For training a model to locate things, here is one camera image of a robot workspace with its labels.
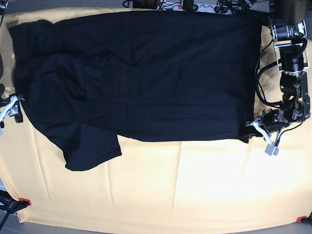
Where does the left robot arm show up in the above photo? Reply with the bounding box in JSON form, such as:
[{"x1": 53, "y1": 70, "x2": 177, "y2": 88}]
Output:
[{"x1": 241, "y1": 0, "x2": 311, "y2": 146}]

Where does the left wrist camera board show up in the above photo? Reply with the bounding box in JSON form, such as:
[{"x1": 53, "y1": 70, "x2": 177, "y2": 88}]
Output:
[{"x1": 265, "y1": 144, "x2": 279, "y2": 156}]

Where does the left red-black table clamp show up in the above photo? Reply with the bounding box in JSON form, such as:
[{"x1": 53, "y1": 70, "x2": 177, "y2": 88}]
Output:
[{"x1": 0, "y1": 190, "x2": 31, "y2": 214}]

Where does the white power strip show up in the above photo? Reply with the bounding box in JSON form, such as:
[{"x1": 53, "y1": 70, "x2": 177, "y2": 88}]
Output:
[{"x1": 157, "y1": 0, "x2": 243, "y2": 15}]

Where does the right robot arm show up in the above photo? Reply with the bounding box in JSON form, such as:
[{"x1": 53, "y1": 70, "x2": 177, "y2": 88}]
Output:
[{"x1": 0, "y1": 0, "x2": 25, "y2": 130}]

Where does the dark navy T-shirt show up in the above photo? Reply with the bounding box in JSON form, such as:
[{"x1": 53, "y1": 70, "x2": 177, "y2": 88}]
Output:
[{"x1": 8, "y1": 11, "x2": 262, "y2": 171}]

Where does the red-black table clamp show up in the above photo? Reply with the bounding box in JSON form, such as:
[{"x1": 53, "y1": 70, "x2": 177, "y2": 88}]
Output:
[
  {"x1": 296, "y1": 213, "x2": 312, "y2": 225},
  {"x1": 0, "y1": 190, "x2": 31, "y2": 214}
]

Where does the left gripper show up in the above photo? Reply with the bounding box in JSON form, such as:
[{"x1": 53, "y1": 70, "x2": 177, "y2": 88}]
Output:
[{"x1": 240, "y1": 109, "x2": 290, "y2": 143}]

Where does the right red-black table clamp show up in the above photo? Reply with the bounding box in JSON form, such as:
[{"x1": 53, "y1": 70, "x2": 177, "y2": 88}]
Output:
[{"x1": 296, "y1": 213, "x2": 312, "y2": 225}]

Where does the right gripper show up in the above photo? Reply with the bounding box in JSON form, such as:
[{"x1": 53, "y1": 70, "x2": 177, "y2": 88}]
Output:
[{"x1": 8, "y1": 102, "x2": 23, "y2": 123}]

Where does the yellow table cloth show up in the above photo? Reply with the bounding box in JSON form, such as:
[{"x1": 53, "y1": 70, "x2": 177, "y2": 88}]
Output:
[{"x1": 0, "y1": 6, "x2": 312, "y2": 231}]

